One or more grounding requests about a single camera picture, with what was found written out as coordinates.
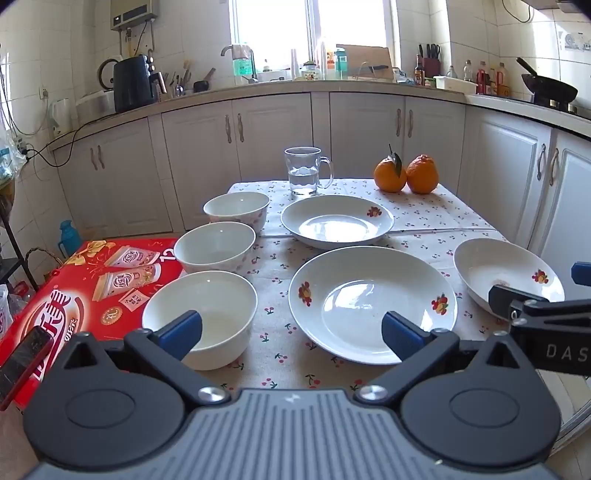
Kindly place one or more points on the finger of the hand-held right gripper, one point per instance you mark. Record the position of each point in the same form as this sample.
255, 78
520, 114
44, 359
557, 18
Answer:
582, 273
505, 297

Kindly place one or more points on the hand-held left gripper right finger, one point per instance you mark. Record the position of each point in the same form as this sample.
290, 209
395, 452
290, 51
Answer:
401, 334

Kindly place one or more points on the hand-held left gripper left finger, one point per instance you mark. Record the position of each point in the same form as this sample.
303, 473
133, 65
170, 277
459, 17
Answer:
182, 330

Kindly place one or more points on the white plate fruit print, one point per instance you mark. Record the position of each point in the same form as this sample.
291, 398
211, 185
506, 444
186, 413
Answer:
494, 263
337, 221
360, 295

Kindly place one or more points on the plain white bowl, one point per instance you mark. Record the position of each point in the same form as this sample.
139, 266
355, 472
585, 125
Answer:
221, 314

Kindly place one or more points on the white bowl pink floral print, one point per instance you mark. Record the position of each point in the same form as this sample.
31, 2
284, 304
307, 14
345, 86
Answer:
238, 210
214, 249

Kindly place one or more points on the cherry print tablecloth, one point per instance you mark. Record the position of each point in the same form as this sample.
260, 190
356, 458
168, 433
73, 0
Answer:
272, 295

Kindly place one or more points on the red carton box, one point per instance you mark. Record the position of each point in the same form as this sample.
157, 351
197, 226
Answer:
92, 295

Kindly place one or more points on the teal thermos flask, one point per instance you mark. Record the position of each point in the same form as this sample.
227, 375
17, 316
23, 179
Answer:
69, 240

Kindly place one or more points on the bumpy orange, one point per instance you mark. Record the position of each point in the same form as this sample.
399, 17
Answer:
422, 175

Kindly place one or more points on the orange with leaf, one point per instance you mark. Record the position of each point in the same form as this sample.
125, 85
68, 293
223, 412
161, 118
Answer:
388, 177

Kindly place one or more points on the dark smartphone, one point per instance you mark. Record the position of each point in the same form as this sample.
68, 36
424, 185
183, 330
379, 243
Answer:
23, 364

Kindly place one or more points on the gas stove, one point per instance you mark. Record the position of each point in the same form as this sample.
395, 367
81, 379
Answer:
554, 104

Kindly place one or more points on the glass mug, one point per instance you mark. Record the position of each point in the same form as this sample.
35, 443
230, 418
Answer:
300, 184

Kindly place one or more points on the black metal shelf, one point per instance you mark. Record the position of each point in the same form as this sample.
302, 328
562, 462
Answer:
9, 272

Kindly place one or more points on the black wok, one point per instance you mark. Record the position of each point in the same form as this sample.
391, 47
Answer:
551, 90

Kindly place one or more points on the orange oil bottle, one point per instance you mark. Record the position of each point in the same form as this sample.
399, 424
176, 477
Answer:
503, 81

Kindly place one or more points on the red sauce bottle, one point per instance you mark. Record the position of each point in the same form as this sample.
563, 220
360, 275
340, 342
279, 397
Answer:
483, 78

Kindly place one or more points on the white plastic container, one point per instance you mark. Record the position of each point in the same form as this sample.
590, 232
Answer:
455, 84

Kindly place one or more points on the white kitchen cabinets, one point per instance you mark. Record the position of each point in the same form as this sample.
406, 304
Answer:
277, 129

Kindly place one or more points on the clear glass bottle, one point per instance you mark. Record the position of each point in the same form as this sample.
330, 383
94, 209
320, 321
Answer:
468, 71

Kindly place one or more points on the white rice cooker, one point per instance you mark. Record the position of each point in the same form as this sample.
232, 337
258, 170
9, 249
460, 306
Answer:
94, 104

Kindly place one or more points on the white electric jug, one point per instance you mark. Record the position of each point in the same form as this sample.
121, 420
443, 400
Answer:
61, 117

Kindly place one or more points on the utensil holder with utensils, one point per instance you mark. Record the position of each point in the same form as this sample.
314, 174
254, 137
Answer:
178, 85

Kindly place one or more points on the dark red knife block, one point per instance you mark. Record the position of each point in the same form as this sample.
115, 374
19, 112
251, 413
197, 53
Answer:
430, 64

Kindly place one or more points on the small black pot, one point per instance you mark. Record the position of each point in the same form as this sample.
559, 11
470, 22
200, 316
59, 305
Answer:
202, 85

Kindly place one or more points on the black air fryer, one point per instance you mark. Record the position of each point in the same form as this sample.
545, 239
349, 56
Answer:
134, 83

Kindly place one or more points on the kitchen countertop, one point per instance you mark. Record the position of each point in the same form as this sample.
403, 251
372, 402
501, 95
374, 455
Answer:
277, 85

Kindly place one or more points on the kitchen knife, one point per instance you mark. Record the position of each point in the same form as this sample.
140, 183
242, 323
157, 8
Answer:
376, 68

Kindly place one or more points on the green dish soap bottle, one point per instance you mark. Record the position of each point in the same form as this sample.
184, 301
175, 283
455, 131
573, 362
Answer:
241, 67

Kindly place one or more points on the chrome faucet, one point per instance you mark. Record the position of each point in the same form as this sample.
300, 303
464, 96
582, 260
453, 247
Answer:
253, 64

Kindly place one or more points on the glass jar with lid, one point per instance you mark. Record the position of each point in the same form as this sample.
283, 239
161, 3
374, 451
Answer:
310, 71

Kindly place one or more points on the cardboard sheet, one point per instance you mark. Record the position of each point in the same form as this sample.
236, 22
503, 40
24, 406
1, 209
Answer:
364, 55

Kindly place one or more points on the teal bottle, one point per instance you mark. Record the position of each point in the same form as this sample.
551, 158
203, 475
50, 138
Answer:
340, 60

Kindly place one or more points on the window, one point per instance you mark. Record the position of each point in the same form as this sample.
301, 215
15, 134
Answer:
277, 27

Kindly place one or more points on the white water heater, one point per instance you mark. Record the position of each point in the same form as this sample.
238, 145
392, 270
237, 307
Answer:
134, 14

